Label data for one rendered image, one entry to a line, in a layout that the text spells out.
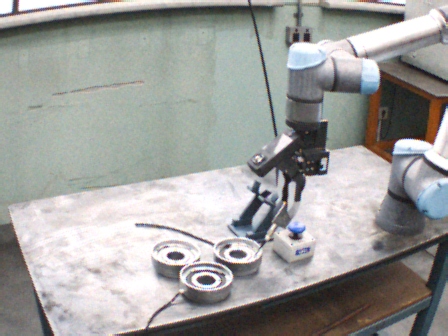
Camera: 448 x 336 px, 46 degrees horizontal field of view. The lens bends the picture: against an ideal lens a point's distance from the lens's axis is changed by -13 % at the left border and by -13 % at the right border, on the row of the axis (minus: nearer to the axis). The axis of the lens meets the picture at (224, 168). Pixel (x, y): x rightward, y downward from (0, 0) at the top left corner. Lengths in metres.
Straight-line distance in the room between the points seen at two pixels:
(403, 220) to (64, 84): 1.73
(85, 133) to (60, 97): 0.24
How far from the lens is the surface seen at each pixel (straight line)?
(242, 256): 1.32
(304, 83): 1.14
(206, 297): 1.16
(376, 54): 1.31
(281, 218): 1.26
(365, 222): 1.54
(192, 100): 2.96
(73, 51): 2.67
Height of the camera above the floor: 1.52
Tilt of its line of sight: 24 degrees down
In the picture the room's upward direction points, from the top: 3 degrees clockwise
